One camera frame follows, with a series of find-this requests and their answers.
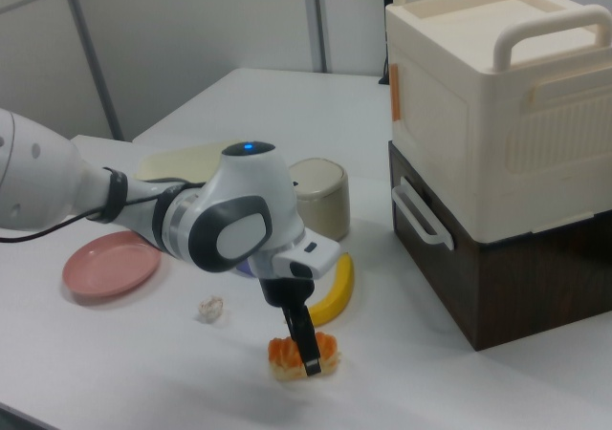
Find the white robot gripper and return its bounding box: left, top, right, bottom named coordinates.
left=247, top=230, right=341, bottom=379

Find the orange glazed bread roll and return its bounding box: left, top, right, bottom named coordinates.
left=266, top=331, right=344, bottom=382

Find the pink plastic plate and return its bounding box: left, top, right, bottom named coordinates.
left=61, top=230, right=163, bottom=299

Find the yellow banana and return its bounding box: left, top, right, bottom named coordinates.
left=307, top=252, right=356, bottom=327

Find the crumpled white paper ball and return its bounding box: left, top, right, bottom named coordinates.
left=197, top=294, right=227, bottom=325

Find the small cream lidded trash can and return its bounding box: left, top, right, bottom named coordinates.
left=288, top=157, right=352, bottom=243

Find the open cream plastic container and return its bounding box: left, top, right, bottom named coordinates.
left=135, top=142, right=229, bottom=183

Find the dark brown drawer box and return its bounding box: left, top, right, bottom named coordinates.
left=387, top=140, right=612, bottom=353

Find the cream plastic storage box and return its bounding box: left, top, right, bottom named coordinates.
left=384, top=0, right=612, bottom=246

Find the white drawer handle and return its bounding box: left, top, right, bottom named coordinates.
left=390, top=175, right=456, bottom=250

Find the black strap on arm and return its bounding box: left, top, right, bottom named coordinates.
left=100, top=165, right=130, bottom=226

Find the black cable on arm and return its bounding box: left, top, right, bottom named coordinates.
left=0, top=176, right=214, bottom=246

